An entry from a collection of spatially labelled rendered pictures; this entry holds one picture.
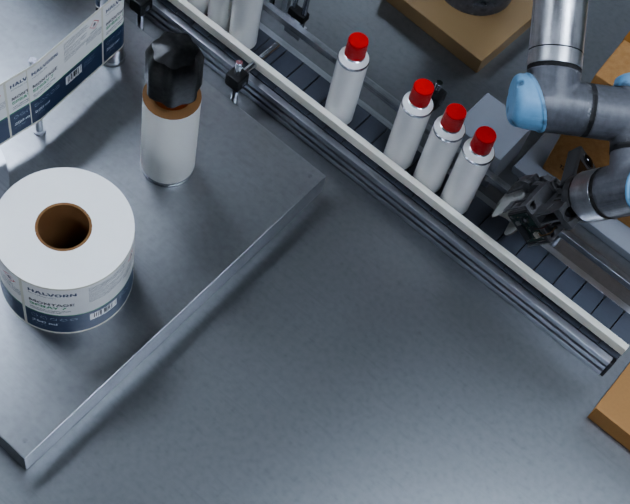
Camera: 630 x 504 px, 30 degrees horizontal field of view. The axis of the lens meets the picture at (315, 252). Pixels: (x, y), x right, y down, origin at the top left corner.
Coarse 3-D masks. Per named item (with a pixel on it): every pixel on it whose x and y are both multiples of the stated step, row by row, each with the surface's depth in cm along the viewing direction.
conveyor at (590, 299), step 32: (160, 0) 209; (288, 64) 206; (288, 96) 203; (320, 96) 204; (352, 128) 202; (384, 128) 203; (416, 160) 201; (448, 224) 196; (480, 224) 197; (544, 256) 195; (576, 288) 193; (576, 320) 190; (608, 320) 191; (608, 352) 188
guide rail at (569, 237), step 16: (272, 16) 202; (288, 16) 201; (304, 32) 200; (320, 48) 199; (368, 80) 197; (384, 96) 196; (496, 176) 191; (576, 240) 188; (592, 256) 187; (608, 272) 187
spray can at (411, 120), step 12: (420, 84) 182; (432, 84) 183; (408, 96) 186; (420, 96) 182; (408, 108) 185; (420, 108) 185; (432, 108) 186; (396, 120) 190; (408, 120) 186; (420, 120) 186; (396, 132) 191; (408, 132) 189; (420, 132) 189; (396, 144) 193; (408, 144) 192; (396, 156) 195; (408, 156) 195; (408, 168) 199
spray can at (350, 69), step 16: (352, 48) 185; (336, 64) 190; (352, 64) 187; (368, 64) 189; (336, 80) 192; (352, 80) 190; (336, 96) 194; (352, 96) 194; (336, 112) 198; (352, 112) 199
